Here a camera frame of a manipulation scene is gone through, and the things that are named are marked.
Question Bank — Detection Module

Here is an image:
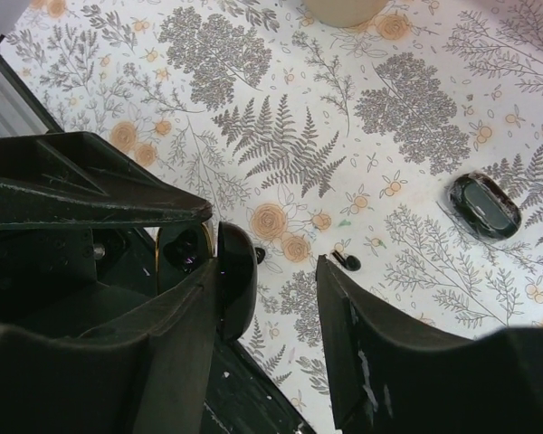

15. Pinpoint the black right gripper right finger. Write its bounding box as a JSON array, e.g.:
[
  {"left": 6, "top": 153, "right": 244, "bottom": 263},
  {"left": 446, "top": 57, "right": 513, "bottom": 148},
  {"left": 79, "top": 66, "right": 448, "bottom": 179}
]
[{"left": 316, "top": 257, "right": 543, "bottom": 433}]

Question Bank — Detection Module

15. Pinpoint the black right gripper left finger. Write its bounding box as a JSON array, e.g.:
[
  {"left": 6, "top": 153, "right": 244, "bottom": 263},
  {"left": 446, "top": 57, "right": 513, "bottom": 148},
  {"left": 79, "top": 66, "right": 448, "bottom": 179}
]
[{"left": 0, "top": 260, "right": 217, "bottom": 433}]

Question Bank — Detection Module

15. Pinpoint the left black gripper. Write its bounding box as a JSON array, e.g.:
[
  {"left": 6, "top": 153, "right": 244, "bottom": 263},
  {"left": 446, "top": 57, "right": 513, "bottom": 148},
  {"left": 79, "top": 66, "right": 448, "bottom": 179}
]
[{"left": 0, "top": 132, "right": 213, "bottom": 338}]

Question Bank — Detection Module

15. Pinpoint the black gold-trimmed charging case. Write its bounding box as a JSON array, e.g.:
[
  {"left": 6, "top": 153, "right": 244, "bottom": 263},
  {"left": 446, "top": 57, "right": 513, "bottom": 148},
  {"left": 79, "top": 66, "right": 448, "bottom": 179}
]
[{"left": 155, "top": 221, "right": 258, "bottom": 342}]

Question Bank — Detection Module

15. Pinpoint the black oval charging case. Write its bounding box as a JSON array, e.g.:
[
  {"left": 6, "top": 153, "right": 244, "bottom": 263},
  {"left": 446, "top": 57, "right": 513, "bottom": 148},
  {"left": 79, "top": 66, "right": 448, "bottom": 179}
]
[{"left": 447, "top": 172, "right": 522, "bottom": 241}]

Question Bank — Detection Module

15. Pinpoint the black earbud middle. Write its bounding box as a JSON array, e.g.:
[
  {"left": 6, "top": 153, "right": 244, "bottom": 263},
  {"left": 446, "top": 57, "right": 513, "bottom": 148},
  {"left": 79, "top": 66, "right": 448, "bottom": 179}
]
[{"left": 331, "top": 250, "right": 361, "bottom": 271}]

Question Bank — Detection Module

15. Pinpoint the black earbud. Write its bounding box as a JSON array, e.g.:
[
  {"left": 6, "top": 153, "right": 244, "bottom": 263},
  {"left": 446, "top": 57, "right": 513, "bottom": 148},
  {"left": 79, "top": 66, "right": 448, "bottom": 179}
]
[
  {"left": 331, "top": 250, "right": 361, "bottom": 271},
  {"left": 255, "top": 247, "right": 266, "bottom": 264}
]

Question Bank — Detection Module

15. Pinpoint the black earbud lower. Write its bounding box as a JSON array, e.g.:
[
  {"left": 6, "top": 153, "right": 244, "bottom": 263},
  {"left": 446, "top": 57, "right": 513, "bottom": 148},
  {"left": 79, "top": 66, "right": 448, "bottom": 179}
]
[{"left": 255, "top": 247, "right": 266, "bottom": 264}]

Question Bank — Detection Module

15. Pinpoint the floral patterned table mat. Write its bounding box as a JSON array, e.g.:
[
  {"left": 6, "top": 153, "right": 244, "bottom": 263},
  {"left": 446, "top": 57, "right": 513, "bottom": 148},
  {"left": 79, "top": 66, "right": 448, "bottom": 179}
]
[{"left": 0, "top": 1, "right": 543, "bottom": 433}]

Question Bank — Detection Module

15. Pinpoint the beige paper roll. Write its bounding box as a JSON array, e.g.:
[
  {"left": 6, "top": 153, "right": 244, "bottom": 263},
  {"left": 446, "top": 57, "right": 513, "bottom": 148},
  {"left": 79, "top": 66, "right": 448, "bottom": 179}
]
[{"left": 302, "top": 0, "right": 388, "bottom": 28}]

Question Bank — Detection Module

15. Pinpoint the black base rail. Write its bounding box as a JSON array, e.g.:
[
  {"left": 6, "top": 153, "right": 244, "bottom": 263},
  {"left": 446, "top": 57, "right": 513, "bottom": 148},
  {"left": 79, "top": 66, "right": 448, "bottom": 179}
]
[{"left": 0, "top": 55, "right": 311, "bottom": 433}]

